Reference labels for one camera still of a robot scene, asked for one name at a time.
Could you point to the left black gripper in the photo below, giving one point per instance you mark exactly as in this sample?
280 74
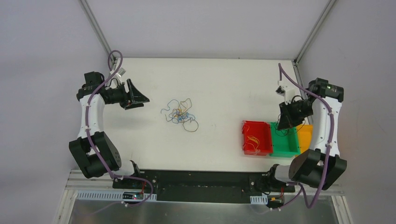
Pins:
128 96

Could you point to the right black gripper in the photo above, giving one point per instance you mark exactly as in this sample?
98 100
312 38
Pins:
290 110

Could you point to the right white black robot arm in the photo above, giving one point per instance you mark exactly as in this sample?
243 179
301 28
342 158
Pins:
320 165

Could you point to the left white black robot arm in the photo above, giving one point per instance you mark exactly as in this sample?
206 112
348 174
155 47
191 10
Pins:
93 151

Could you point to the yellow plastic bin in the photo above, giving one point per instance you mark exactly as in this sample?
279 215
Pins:
304 133

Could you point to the green plastic bin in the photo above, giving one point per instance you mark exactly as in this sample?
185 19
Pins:
284 142

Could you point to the red plastic bin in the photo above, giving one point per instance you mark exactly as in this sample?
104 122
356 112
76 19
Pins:
256 138

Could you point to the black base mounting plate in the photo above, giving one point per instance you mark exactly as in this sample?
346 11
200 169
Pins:
210 194

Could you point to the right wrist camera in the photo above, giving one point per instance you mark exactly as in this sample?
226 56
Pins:
287 91

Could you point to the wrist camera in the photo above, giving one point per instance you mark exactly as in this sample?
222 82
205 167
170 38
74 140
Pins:
287 91
118 73

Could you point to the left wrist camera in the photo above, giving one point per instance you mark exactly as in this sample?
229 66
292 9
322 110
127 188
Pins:
118 73

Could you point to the aluminium frame rail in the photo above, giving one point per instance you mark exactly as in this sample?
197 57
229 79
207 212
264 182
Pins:
162 179

